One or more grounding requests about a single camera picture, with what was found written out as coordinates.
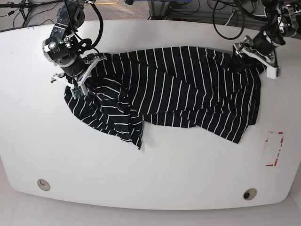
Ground navy white striped T-shirt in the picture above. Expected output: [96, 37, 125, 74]
[64, 47, 266, 148]

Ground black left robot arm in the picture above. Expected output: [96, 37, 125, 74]
[230, 0, 299, 79]

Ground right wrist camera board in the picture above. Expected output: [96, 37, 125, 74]
[71, 86, 85, 99]

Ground red tape rectangle marking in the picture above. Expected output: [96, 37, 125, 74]
[262, 131, 285, 167]

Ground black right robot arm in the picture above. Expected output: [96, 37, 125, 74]
[42, 0, 106, 99]

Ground left table grommet hole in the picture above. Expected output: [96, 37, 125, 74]
[37, 179, 50, 191]

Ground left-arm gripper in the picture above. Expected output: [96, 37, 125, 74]
[232, 31, 280, 79]

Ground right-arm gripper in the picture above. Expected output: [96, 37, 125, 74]
[50, 54, 107, 96]

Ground right table grommet hole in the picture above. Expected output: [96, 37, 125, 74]
[243, 188, 257, 201]

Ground table grommet hole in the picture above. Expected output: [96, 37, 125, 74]
[37, 179, 50, 191]
[243, 188, 257, 201]

